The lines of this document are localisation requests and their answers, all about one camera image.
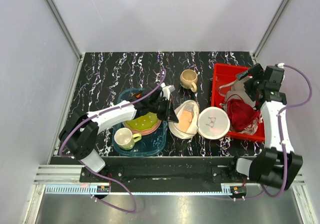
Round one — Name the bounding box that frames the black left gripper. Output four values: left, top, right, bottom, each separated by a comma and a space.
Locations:
148, 98, 179, 123

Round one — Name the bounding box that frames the peach bra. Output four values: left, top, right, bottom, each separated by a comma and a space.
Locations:
178, 110, 194, 132

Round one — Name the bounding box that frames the red bra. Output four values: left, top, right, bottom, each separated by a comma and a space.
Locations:
225, 94, 261, 135

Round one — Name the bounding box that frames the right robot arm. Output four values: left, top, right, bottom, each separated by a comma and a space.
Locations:
227, 63, 305, 193

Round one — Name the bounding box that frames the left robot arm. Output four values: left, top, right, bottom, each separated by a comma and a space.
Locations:
58, 83, 178, 182

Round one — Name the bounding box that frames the grey bra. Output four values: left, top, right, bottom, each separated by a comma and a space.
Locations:
218, 80, 256, 107

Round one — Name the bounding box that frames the white lace bra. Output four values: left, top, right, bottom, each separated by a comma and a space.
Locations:
240, 110, 263, 135

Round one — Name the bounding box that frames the pink plate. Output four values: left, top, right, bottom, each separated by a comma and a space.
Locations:
123, 121, 161, 136

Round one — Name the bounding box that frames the green polka dot bowl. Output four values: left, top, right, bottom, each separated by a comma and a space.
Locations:
123, 112, 161, 131

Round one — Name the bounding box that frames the teal transparent plastic tub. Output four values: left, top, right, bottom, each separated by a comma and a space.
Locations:
112, 87, 168, 157

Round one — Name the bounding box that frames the red plastic bin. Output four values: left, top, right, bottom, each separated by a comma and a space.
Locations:
211, 63, 265, 142

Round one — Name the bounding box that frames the beige ceramic mug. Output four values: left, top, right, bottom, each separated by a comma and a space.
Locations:
180, 69, 198, 93

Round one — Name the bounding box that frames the cream and yellow mug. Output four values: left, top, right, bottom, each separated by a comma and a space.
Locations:
114, 128, 142, 150

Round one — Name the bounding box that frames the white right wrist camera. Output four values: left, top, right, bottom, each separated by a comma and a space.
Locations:
275, 63, 285, 69

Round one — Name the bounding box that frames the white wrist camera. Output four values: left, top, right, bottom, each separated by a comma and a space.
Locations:
160, 83, 176, 99
275, 63, 285, 69

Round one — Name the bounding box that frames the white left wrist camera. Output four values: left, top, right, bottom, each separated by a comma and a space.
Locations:
160, 83, 176, 99

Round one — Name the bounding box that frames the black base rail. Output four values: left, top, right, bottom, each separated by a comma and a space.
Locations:
78, 156, 258, 192

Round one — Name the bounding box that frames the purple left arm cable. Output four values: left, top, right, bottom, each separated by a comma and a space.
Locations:
58, 68, 138, 213

